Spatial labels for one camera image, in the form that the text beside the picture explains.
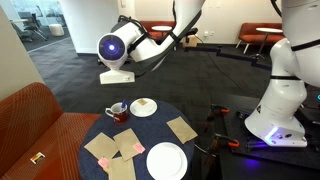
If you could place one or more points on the black office chair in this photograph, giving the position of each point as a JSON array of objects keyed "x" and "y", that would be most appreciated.
[{"x": 35, "y": 25}]

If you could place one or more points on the round table with blue cloth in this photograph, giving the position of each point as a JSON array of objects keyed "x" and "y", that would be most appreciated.
[{"x": 150, "y": 130}]

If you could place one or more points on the orange lounge sofa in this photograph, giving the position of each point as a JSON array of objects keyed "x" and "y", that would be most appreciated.
[{"x": 251, "y": 33}]

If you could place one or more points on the orange patterned sofa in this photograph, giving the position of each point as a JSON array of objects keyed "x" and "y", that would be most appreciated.
[{"x": 36, "y": 130}]

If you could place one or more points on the small white plate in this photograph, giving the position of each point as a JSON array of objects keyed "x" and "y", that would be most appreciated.
[{"x": 143, "y": 108}]

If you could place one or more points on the red mug with white inside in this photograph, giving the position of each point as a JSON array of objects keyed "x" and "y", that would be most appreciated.
[{"x": 118, "y": 115}]

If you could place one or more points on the large white plate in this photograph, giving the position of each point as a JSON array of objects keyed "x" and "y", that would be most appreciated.
[{"x": 166, "y": 161}]

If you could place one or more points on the round white cafe table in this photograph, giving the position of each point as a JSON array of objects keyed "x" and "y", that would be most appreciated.
[
  {"x": 268, "y": 30},
  {"x": 161, "y": 28}
]

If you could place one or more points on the pink sweetener packet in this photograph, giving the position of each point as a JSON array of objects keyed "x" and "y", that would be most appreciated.
[
  {"x": 103, "y": 162},
  {"x": 139, "y": 147}
]

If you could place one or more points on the orange corner sofa white legs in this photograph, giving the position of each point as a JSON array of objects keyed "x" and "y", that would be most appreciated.
[{"x": 156, "y": 24}]

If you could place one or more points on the white round ottoman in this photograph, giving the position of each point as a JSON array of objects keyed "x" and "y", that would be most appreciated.
[{"x": 56, "y": 30}]

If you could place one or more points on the yellow sugar packet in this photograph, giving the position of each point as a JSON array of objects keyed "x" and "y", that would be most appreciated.
[{"x": 142, "y": 101}]

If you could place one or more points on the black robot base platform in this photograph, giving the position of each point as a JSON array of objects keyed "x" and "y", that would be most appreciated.
[{"x": 240, "y": 133}]

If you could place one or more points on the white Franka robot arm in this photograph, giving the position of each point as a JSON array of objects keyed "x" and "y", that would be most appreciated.
[{"x": 286, "y": 66}]

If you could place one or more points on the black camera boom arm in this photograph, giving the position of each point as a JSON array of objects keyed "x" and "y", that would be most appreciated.
[{"x": 233, "y": 56}]

